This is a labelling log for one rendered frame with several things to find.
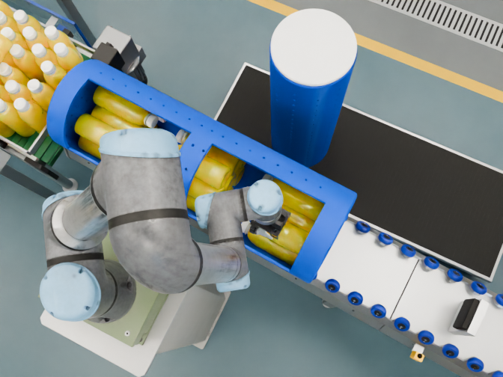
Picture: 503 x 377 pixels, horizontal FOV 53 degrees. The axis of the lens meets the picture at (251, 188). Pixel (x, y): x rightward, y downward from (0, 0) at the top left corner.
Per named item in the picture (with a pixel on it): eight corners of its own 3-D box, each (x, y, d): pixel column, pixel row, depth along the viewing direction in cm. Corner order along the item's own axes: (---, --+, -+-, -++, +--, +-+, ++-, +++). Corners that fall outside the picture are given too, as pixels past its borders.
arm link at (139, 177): (40, 270, 110) (123, 220, 66) (35, 203, 113) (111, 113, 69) (96, 264, 117) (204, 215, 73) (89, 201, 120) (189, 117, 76)
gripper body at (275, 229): (277, 241, 133) (277, 233, 121) (248, 226, 134) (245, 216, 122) (290, 216, 134) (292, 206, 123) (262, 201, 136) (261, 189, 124)
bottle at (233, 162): (230, 181, 147) (177, 152, 150) (242, 164, 150) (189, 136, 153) (232, 168, 140) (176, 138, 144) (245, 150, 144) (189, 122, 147)
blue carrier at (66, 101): (310, 281, 154) (310, 287, 126) (76, 151, 168) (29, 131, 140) (353, 200, 156) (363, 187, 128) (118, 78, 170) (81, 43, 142)
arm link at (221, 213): (199, 243, 108) (249, 234, 108) (191, 192, 110) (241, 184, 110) (203, 246, 116) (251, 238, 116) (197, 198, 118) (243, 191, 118)
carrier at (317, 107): (341, 138, 248) (297, 102, 253) (376, 43, 163) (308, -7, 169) (303, 180, 243) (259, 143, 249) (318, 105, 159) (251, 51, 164)
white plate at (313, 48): (374, 41, 162) (373, 43, 163) (308, -8, 168) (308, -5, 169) (318, 102, 158) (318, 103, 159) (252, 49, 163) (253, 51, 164)
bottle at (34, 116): (38, 138, 174) (11, 117, 156) (37, 120, 175) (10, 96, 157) (58, 135, 174) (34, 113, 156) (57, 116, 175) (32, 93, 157)
